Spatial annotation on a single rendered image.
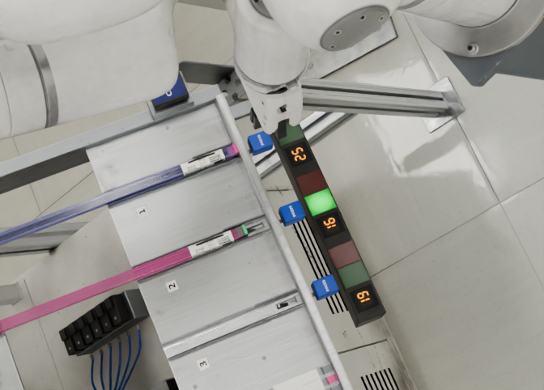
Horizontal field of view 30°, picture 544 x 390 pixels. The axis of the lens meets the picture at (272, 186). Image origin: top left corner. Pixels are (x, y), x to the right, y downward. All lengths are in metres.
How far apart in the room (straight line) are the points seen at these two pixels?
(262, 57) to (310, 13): 0.22
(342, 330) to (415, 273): 0.24
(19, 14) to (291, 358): 0.67
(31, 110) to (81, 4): 0.17
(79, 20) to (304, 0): 0.18
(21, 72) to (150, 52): 0.13
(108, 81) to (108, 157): 0.44
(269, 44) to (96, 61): 0.18
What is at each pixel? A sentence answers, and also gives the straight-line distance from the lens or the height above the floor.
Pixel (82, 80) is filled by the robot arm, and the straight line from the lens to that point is 0.96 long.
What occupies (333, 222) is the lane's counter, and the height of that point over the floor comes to 0.65.
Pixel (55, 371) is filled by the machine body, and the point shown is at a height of 0.62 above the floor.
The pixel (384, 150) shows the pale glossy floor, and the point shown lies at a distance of 2.10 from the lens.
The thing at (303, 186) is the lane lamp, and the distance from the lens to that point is 1.39.
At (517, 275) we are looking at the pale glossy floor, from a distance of 1.98.
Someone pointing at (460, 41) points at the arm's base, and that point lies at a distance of 1.23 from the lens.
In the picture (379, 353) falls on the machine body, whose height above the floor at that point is 0.14.
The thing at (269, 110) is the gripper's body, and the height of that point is 0.87.
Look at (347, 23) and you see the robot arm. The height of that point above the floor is 1.09.
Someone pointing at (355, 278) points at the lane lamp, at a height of 0.66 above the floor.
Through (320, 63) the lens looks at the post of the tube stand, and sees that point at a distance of 2.18.
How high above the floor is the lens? 1.79
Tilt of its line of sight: 52 degrees down
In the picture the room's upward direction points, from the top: 92 degrees counter-clockwise
